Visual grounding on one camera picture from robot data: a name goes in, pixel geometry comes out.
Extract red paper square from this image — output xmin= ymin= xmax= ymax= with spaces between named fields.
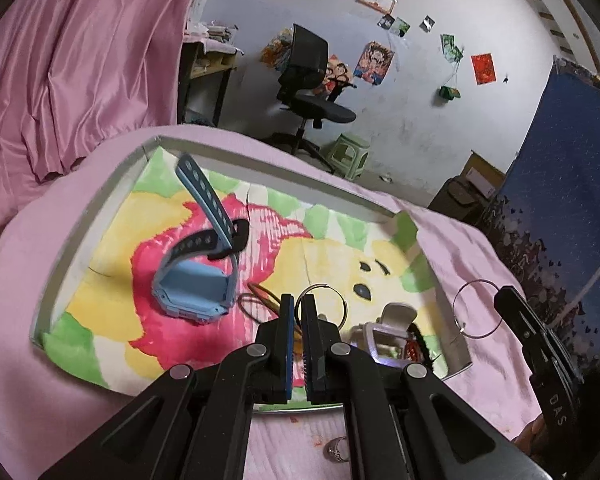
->
xmin=470 ymin=52 xmax=498 ymax=86

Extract small silver ring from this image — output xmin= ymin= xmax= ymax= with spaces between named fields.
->
xmin=326 ymin=436 xmax=351 ymax=462

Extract pink bed sheet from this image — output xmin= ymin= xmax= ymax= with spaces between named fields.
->
xmin=0 ymin=124 xmax=583 ymax=480

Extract green plastic stool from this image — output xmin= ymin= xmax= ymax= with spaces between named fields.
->
xmin=323 ymin=133 xmax=371 ymax=180

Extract person's right hand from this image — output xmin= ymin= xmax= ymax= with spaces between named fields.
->
xmin=511 ymin=416 xmax=549 ymax=457

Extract blue starry curtain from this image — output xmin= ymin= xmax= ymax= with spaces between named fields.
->
xmin=480 ymin=56 xmax=600 ymax=377

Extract brown hair tie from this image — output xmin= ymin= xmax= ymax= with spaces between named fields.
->
xmin=237 ymin=283 xmax=284 ymax=324

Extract black office chair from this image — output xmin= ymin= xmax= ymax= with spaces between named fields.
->
xmin=259 ymin=23 xmax=359 ymax=174

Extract stack of papers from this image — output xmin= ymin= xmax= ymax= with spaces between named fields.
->
xmin=184 ymin=18 xmax=239 ymax=47

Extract silver hoop earring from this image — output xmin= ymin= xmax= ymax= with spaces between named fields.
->
xmin=300 ymin=283 xmax=350 ymax=334
xmin=452 ymin=278 xmax=504 ymax=340

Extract white cable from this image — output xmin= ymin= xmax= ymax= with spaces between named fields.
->
xmin=546 ymin=240 xmax=600 ymax=328

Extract cardboard boxes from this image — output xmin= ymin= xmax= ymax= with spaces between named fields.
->
xmin=427 ymin=177 xmax=491 ymax=224

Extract wooden desk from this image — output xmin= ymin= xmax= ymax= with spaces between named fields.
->
xmin=177 ymin=39 xmax=246 ymax=129

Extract blue smartwatch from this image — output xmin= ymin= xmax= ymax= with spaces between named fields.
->
xmin=151 ymin=154 xmax=251 ymax=319

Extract orange wall poster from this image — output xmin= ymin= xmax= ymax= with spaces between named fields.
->
xmin=259 ymin=29 xmax=296 ymax=74

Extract cartoon wall poster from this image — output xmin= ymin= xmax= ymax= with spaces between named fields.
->
xmin=324 ymin=54 xmax=356 ymax=96
xmin=353 ymin=41 xmax=396 ymax=86

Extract green wall photo cluster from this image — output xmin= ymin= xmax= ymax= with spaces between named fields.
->
xmin=439 ymin=33 xmax=465 ymax=64

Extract pink satin curtain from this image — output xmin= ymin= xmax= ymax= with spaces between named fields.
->
xmin=0 ymin=0 xmax=217 ymax=267

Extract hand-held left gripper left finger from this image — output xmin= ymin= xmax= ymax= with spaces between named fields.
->
xmin=37 ymin=294 xmax=296 ymax=480

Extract shallow cardboard box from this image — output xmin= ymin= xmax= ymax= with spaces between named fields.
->
xmin=29 ymin=134 xmax=475 ymax=414

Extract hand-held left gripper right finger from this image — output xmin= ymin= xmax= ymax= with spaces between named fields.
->
xmin=300 ymin=294 xmax=551 ymax=480

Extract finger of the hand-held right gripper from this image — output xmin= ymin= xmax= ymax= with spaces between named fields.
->
xmin=493 ymin=285 xmax=581 ymax=397

